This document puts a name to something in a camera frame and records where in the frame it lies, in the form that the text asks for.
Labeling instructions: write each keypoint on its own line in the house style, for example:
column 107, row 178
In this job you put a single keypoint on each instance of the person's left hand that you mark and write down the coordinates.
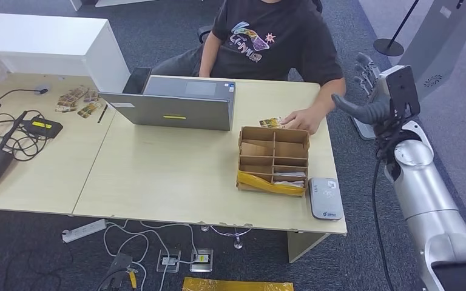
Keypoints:
column 305, row 120

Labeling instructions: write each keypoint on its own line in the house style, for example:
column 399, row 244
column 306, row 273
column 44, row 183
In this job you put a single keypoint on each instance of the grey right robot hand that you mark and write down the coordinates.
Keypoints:
column 361, row 113

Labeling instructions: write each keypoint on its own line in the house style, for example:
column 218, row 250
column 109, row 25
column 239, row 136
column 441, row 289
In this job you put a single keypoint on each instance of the autumn trees ID card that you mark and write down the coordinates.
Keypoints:
column 269, row 122

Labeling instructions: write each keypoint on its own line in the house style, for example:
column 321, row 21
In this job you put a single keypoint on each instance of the person's left forearm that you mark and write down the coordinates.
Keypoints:
column 329, row 96

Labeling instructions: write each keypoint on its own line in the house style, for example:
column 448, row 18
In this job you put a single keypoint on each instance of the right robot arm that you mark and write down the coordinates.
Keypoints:
column 430, row 201

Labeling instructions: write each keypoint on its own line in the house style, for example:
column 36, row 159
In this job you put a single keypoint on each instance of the person's right forearm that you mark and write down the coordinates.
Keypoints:
column 209, row 56

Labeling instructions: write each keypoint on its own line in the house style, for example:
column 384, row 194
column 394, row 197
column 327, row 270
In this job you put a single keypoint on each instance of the wooden compartment card box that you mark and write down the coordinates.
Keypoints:
column 274, row 138

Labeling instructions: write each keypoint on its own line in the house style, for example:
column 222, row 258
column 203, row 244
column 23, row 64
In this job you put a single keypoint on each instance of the person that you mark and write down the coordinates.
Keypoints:
column 265, row 60

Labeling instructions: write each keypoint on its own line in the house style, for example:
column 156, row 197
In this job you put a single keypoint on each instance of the grey card reader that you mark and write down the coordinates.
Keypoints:
column 325, row 201

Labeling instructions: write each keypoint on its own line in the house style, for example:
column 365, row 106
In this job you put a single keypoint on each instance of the white paper slip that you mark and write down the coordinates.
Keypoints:
column 291, row 174
column 291, row 184

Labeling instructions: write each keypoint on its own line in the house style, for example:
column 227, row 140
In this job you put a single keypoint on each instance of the grey kiosk stand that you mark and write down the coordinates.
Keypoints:
column 442, row 40

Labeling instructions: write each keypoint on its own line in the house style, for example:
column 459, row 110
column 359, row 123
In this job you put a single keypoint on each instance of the beige desk leg panel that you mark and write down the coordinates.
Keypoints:
column 301, row 245

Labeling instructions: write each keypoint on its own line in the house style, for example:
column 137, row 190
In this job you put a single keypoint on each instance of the grey laptop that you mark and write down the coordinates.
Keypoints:
column 176, row 108

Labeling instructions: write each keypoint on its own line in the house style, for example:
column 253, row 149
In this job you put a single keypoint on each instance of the floor socket yellow label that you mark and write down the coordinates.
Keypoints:
column 201, row 259

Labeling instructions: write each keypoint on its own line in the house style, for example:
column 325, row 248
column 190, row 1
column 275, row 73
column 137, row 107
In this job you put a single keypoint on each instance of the black phone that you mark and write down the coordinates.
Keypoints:
column 136, row 80

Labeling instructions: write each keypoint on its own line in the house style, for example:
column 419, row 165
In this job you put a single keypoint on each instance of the yellow plastic sheet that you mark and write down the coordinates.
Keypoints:
column 237, row 286

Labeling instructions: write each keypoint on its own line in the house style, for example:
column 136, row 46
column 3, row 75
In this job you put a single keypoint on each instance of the clear floor socket plate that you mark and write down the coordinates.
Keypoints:
column 168, row 261

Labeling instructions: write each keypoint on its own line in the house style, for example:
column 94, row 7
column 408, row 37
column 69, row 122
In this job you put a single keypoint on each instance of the black pen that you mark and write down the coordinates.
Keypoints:
column 102, row 114

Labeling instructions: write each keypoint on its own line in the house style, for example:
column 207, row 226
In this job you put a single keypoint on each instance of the yellow plug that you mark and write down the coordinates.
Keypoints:
column 132, row 279

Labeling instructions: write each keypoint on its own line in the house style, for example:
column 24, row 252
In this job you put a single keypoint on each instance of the white power strip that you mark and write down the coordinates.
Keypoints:
column 84, row 231

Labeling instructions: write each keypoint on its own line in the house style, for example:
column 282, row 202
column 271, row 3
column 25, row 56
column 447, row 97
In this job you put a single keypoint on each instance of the white furniture base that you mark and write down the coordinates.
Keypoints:
column 75, row 4

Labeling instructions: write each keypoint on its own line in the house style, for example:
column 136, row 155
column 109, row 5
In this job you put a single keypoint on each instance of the black box yellow label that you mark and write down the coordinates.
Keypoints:
column 44, row 128

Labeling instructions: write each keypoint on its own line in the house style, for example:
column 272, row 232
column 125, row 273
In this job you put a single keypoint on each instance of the black gooseneck microphone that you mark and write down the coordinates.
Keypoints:
column 43, row 91

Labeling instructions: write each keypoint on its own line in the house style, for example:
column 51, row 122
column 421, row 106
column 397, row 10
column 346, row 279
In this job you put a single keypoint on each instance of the grey desk grommet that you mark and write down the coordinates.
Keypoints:
column 38, row 86

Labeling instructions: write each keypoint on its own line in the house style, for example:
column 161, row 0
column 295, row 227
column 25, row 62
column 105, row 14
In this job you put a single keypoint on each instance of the white counter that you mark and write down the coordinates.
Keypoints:
column 36, row 36

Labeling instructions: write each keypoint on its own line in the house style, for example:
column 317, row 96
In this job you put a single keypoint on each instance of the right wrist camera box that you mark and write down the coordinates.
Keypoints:
column 402, row 90

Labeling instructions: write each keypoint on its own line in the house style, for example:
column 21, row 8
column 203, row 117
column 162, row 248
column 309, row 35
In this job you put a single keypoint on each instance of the black stanchion post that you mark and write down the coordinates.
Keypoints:
column 388, row 47

